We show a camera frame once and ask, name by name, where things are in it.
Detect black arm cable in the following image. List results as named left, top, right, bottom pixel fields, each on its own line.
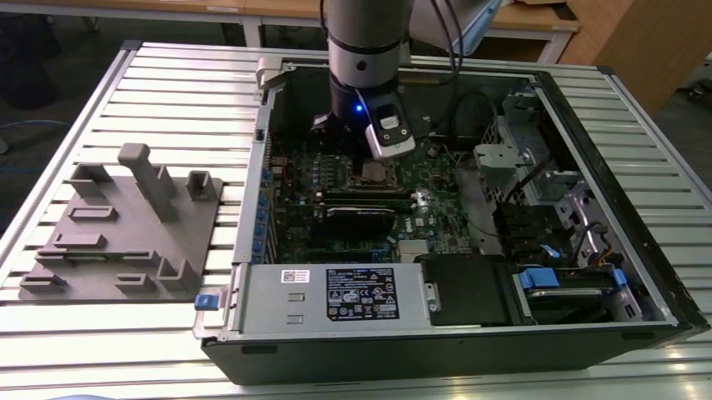
left=427, top=0, right=466, bottom=80

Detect silver metal drive cage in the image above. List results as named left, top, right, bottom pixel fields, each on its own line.
left=454, top=91, right=616, bottom=268

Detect wooden desk white frame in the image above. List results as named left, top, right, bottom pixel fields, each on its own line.
left=243, top=0, right=582, bottom=63
left=0, top=0, right=263, bottom=49

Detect silver chipset heatsink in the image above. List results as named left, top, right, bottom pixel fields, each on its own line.
left=395, top=238, right=434, bottom=256

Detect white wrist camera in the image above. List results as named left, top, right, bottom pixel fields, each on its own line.
left=363, top=104, right=416, bottom=161

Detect grey chair base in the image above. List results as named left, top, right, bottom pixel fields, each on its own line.
left=676, top=56, right=712, bottom=103

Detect black looped cable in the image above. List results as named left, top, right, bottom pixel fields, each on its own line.
left=446, top=87, right=501, bottom=143

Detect black PC case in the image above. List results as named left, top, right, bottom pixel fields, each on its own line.
left=191, top=61, right=712, bottom=387

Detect green motherboard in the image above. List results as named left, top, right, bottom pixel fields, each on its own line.
left=264, top=132, right=486, bottom=266

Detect black plastic shroud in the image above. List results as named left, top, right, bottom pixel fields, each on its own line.
left=415, top=252, right=527, bottom=328

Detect wooden cabinet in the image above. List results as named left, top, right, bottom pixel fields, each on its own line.
left=555, top=0, right=712, bottom=116

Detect blue floor cable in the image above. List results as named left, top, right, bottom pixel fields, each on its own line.
left=0, top=118, right=73, bottom=135

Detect grey power supply unit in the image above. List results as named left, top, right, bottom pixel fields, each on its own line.
left=224, top=262, right=442, bottom=335

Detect black graphics card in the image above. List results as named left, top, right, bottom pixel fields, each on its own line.
left=323, top=205, right=398, bottom=242

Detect black drive cable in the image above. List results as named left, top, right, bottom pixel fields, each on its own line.
left=499, top=152, right=557, bottom=205

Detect coloured power wires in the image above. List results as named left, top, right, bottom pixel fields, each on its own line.
left=591, top=244, right=620, bottom=268

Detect grey parts rack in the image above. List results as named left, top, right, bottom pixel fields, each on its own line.
left=16, top=142, right=225, bottom=302

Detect black power cable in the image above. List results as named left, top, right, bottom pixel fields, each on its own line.
left=571, top=219, right=610, bottom=270

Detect brown sleeved cable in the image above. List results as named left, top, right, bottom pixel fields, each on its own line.
left=398, top=71, right=453, bottom=87

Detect blue disk carrier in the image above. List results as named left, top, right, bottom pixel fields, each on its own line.
left=511, top=266, right=630, bottom=325

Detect CPU socket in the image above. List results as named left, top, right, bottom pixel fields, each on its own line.
left=342, top=154, right=404, bottom=191

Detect black office chair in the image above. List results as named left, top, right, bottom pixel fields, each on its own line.
left=0, top=12, right=62, bottom=112

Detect grey case handle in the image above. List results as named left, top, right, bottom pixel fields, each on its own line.
left=253, top=56, right=287, bottom=92

